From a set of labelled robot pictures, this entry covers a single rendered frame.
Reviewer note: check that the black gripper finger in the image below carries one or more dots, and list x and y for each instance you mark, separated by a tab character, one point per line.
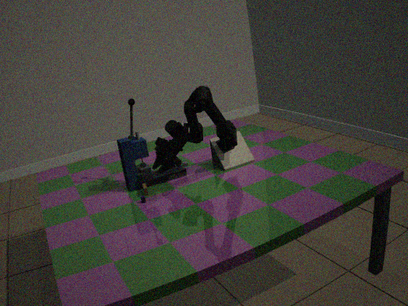
165	166
158	162

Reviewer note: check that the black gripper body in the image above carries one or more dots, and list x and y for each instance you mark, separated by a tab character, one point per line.
171	155

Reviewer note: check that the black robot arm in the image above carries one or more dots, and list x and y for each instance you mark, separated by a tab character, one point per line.
200	100

